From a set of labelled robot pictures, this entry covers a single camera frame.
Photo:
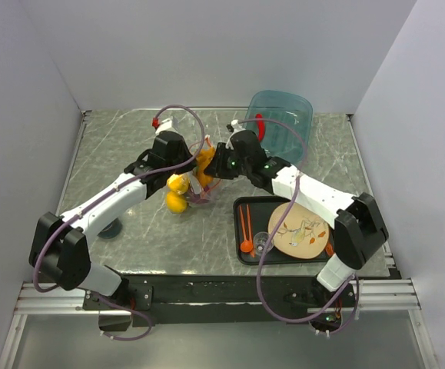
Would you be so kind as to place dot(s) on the aluminium frame rail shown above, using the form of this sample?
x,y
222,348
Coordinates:
x,y
388,295

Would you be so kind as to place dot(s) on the clear zip top bag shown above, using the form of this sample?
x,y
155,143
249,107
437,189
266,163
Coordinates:
x,y
194,184

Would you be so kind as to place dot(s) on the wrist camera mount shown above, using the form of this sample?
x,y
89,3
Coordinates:
x,y
168,124
234,126

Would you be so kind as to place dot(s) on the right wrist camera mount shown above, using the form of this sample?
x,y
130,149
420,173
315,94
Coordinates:
x,y
234,126

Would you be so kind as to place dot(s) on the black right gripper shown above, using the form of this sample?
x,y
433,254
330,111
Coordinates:
x,y
216,167

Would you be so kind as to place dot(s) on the teal transparent plastic bin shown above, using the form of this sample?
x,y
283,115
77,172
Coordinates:
x,y
288,120

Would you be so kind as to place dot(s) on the yellow fake lemon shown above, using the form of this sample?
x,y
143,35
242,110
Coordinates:
x,y
175,203

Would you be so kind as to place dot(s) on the small clear glass cup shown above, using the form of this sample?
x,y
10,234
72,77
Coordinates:
x,y
259,242

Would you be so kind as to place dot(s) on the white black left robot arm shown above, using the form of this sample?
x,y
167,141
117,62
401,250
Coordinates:
x,y
60,245

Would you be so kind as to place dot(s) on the purple fake onion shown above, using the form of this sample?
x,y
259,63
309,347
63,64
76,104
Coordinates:
x,y
198,198

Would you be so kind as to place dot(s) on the beige bird pattern plate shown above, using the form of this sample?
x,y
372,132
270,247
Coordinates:
x,y
302,234

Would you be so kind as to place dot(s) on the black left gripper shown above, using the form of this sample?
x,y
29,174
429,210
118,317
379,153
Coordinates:
x,y
190,162

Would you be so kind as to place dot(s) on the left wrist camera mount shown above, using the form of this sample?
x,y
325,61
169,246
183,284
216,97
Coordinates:
x,y
168,124

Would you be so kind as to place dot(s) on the orange plastic spoon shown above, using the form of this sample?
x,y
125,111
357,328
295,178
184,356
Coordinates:
x,y
246,246

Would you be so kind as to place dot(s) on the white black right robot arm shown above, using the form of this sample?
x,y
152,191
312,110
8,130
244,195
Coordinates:
x,y
358,226

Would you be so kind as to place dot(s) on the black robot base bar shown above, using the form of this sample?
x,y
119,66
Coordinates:
x,y
191,299

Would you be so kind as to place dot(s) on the yellow fake bell pepper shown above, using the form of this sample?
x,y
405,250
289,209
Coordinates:
x,y
179,184

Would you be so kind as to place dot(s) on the tan fake ginger root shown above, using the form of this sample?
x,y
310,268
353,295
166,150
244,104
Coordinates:
x,y
203,160

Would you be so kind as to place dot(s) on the red fake chili pepper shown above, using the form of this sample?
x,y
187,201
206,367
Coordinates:
x,y
261,128

